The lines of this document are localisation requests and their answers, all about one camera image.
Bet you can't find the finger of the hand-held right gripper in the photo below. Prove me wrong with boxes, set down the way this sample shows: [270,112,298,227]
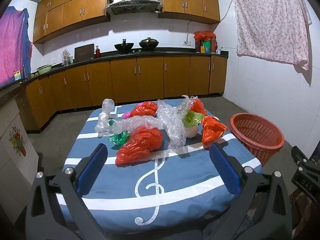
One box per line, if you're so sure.
[291,167,320,206]
[291,145,320,175]

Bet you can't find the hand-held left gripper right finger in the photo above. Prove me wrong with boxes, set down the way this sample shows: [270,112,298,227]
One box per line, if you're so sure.
[202,142,293,240]

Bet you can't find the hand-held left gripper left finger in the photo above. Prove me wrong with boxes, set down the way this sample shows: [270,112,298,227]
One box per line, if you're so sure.
[25,143,110,240]

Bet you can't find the dark green plastic bag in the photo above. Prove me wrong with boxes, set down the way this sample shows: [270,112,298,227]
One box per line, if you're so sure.
[108,131,131,145]

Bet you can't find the red plastic basket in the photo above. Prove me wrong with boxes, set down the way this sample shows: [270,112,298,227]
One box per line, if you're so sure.
[229,112,285,167]

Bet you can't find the large red plastic bag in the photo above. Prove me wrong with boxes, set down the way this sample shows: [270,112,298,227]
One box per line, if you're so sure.
[115,127,163,167]

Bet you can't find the light green plastic bag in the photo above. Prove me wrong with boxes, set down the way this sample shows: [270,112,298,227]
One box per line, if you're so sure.
[182,110,205,128]

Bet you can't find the clear bubble wrap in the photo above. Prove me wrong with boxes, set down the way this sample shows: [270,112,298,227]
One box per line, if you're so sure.
[109,94,200,151]

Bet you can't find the blue music note cloth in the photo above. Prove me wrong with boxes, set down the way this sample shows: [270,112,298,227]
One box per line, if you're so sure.
[56,99,263,240]

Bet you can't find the pink plastic bag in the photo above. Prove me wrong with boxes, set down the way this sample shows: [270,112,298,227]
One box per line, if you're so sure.
[122,102,147,120]

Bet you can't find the clear plastic bag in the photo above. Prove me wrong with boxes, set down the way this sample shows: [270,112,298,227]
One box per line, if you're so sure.
[94,98,118,137]

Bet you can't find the white flower print board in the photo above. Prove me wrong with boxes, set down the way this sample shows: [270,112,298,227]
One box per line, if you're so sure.
[0,100,39,210]

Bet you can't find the wooden base cabinets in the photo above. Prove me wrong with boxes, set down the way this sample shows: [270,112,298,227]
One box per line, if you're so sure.
[25,54,228,130]

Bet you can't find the green basin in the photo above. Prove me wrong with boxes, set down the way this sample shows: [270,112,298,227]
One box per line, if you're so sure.
[36,64,52,75]

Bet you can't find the glass jar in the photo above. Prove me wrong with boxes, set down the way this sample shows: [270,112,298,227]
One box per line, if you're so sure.
[62,49,73,66]

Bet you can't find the brown cutting board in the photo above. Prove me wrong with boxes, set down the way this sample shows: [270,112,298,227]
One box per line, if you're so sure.
[74,43,95,62]

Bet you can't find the black wok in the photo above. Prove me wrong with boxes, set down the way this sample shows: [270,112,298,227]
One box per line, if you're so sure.
[114,39,135,53]

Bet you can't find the black kitchen countertop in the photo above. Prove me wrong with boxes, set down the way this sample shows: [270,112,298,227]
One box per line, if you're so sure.
[0,47,229,90]

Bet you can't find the red plastic bag with bottles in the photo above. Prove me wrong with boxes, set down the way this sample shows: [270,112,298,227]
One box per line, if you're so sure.
[194,30,217,53]

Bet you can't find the pink floral hanging cloth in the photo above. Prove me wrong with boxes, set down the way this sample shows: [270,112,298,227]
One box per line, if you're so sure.
[229,0,313,71]

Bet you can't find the black pot with lid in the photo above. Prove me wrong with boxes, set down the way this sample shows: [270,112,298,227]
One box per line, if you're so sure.
[139,37,160,49]

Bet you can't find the purple hanging cloth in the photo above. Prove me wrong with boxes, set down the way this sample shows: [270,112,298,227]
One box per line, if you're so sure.
[0,6,33,85]

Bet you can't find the white cable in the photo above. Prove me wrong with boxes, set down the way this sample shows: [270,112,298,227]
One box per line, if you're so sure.
[186,20,195,43]

